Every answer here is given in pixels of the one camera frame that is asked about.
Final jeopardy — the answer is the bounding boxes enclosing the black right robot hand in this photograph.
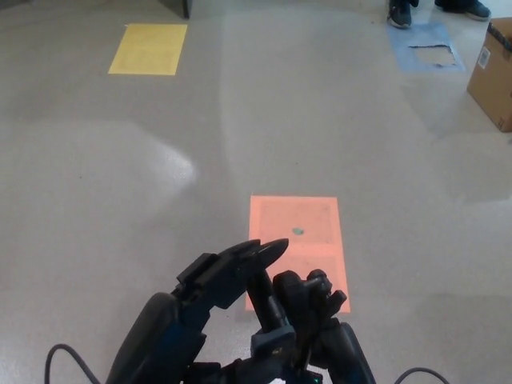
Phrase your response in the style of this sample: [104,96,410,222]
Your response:
[314,321,377,384]

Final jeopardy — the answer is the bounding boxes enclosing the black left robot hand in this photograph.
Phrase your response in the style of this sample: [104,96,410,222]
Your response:
[104,238,290,384]

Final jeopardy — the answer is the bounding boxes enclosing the black phone stand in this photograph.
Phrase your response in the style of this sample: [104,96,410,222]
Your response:
[244,268,348,371]

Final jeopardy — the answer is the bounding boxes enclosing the yellow paper sheet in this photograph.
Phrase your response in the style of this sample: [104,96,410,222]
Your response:
[108,23,189,75]

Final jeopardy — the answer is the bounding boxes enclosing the brown cardboard box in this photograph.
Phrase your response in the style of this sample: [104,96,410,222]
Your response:
[466,18,512,133]

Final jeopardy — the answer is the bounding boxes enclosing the torn blue paper sheet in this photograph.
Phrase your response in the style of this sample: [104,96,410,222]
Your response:
[386,22,466,73]

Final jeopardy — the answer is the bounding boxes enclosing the dark furniture base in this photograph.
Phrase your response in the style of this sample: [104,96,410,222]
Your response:
[0,0,190,19]

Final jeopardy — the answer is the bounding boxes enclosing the dark blue sneaker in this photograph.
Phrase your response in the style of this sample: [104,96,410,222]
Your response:
[435,0,492,22]
[388,0,413,29]

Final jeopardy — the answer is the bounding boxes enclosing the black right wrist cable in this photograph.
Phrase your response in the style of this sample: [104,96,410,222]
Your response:
[394,366,453,384]

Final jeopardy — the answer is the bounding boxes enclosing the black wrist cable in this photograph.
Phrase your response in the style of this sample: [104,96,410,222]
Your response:
[46,343,101,384]
[394,366,453,384]

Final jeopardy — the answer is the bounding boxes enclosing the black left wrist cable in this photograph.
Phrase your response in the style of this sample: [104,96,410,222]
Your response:
[46,343,101,384]

